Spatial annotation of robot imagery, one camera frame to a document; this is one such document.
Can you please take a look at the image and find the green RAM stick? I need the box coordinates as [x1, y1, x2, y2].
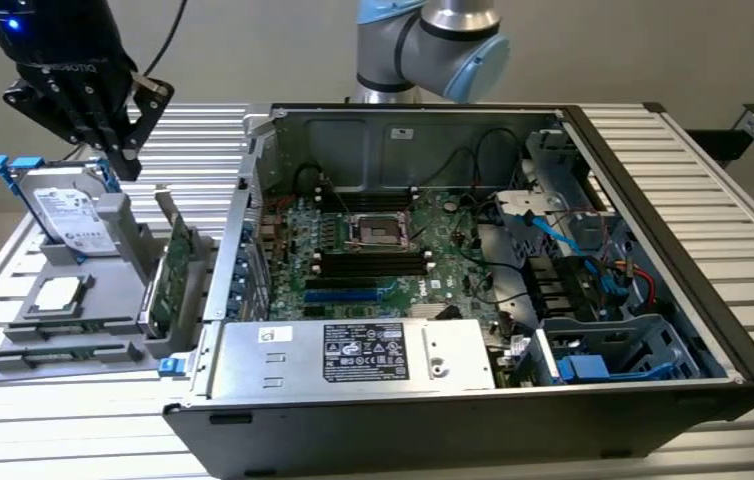
[0, 344, 145, 365]

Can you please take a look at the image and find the silver hard disk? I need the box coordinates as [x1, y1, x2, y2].
[18, 167, 121, 259]

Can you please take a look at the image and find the blue disk caddy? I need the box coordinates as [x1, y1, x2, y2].
[0, 154, 125, 262]

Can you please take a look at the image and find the grey disk bay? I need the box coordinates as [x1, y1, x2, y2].
[533, 313, 698, 387]

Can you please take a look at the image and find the silver chipset heatsink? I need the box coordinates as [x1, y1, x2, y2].
[408, 304, 449, 322]

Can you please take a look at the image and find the black long expansion slot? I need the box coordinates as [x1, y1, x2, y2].
[304, 278, 378, 291]

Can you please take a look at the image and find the grey parts rack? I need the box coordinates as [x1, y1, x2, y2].
[0, 192, 222, 384]

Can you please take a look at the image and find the metal drive cage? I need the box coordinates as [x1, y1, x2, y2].
[493, 127, 618, 252]

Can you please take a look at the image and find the green motherboard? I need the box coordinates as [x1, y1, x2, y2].
[266, 188, 518, 322]

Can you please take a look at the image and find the black block between tables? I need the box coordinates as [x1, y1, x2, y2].
[684, 128, 754, 162]

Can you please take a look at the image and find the blue expansion slot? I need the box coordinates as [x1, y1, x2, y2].
[302, 289, 382, 303]

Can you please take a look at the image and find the black open PC case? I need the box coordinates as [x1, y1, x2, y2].
[161, 102, 754, 480]

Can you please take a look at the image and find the silver power supply unit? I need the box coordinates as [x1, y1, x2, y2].
[203, 319, 498, 397]

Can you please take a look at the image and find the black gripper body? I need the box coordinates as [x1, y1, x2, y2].
[11, 47, 139, 134]

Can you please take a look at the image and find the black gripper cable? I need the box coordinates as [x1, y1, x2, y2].
[139, 0, 190, 77]

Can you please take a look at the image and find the green graphics card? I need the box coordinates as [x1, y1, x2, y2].
[137, 184, 202, 337]

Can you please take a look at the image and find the silver CPU chip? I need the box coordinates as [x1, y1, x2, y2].
[33, 277, 91, 315]

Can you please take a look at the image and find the CPU socket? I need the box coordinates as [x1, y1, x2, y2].
[341, 212, 416, 252]

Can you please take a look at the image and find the red wire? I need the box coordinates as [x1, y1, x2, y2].
[626, 266, 658, 302]

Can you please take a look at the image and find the dark blue data wire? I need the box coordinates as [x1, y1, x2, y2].
[580, 256, 632, 302]

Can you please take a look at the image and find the black looped power wire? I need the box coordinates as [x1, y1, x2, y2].
[473, 127, 522, 197]

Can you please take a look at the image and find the light blue data wire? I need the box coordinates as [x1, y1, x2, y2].
[526, 211, 582, 257]

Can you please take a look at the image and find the black short wire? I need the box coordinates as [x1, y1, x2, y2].
[290, 163, 336, 202]

